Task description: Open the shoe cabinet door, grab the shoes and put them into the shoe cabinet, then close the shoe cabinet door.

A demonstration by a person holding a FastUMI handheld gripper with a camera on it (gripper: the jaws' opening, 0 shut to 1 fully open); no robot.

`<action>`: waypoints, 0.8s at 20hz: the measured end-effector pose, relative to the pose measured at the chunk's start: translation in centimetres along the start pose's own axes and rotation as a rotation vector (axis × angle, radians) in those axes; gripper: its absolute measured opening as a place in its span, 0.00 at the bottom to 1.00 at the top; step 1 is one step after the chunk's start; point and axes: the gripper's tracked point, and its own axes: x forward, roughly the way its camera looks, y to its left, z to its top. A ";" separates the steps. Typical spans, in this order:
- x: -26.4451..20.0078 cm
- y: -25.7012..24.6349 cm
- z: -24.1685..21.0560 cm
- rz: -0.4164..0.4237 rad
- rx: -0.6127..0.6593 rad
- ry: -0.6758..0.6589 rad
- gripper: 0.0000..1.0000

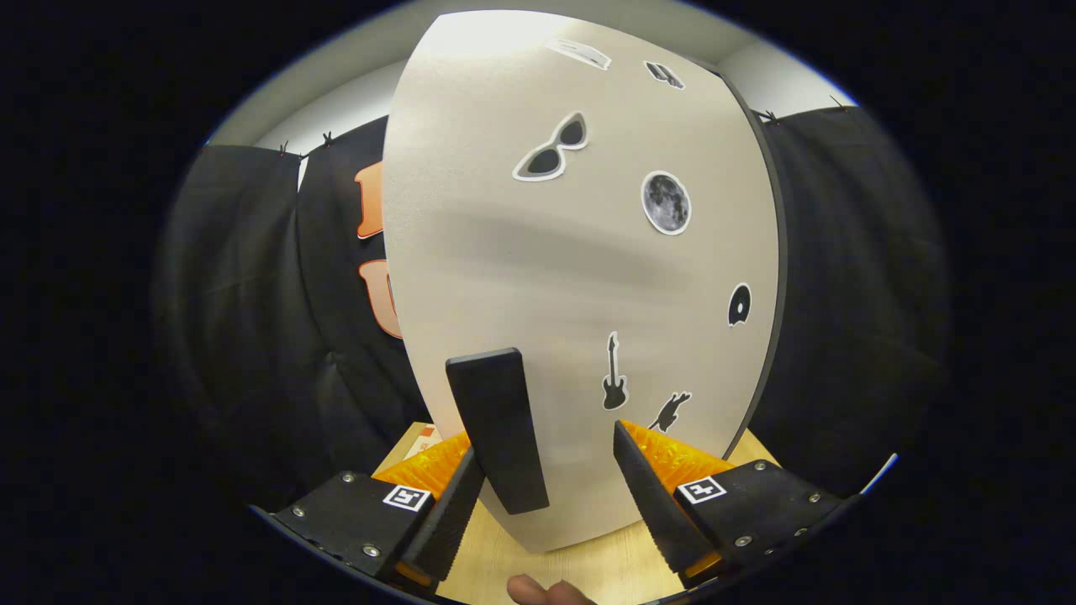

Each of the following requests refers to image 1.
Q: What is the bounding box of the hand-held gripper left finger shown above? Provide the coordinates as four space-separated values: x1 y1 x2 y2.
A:
273 433 487 589

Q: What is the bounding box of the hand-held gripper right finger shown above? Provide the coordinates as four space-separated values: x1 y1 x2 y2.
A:
613 420 846 589

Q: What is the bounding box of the black door handle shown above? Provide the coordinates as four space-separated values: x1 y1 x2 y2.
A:
446 347 551 515

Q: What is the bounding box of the beige shoe cabinet door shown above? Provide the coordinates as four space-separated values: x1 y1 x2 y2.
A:
381 8 783 554

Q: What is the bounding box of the black backdrop cloth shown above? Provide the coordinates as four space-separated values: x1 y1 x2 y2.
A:
156 105 951 513

